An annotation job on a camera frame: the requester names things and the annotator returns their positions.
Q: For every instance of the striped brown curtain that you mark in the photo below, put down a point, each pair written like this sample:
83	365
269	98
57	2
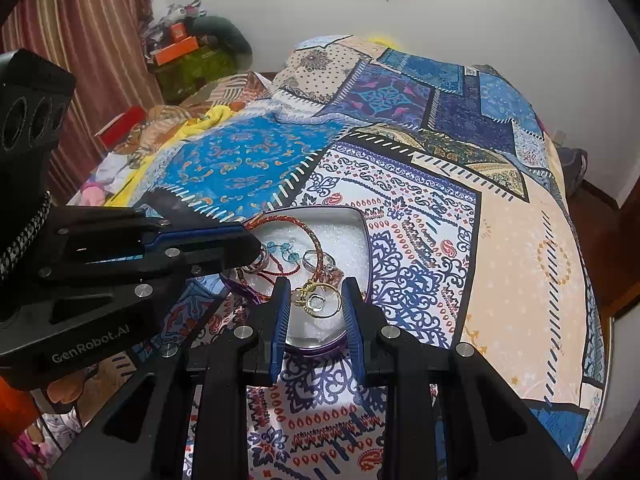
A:
75	20

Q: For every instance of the crumpled grey wrapping paper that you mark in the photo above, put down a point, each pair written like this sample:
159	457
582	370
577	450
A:
167	15

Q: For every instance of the red box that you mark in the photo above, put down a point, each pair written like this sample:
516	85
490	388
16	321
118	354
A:
120	127

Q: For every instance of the purple heart-shaped tin box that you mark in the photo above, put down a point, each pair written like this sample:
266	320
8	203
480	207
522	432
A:
340	240

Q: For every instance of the yellow cloth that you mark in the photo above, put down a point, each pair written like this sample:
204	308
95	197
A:
205	120

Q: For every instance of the cluttered green side stand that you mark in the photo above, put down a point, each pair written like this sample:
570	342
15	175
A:
195	75

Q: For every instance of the orange patterned quilt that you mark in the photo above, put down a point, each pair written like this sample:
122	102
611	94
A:
235	90

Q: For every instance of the patchwork printed blanket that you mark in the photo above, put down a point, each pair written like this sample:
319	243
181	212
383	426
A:
500	260

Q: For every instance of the dark green cushion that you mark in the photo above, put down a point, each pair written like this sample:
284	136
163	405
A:
225	37

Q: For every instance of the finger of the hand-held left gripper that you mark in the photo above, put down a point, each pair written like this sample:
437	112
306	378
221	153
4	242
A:
200	234
220	257

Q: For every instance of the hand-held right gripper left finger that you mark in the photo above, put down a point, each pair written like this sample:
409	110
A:
280	330

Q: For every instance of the yellow plastic object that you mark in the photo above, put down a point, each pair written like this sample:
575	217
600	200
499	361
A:
382	39

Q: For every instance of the white wall socket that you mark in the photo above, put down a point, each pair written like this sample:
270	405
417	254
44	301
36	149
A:
560	136

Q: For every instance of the dark bag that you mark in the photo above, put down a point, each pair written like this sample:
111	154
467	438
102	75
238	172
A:
574	167

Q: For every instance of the flat orange box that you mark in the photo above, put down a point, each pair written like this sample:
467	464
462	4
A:
175	50

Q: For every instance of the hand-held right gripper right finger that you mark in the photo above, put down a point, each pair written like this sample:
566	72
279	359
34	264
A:
354	330

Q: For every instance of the small orange box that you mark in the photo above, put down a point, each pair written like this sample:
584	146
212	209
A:
178	31

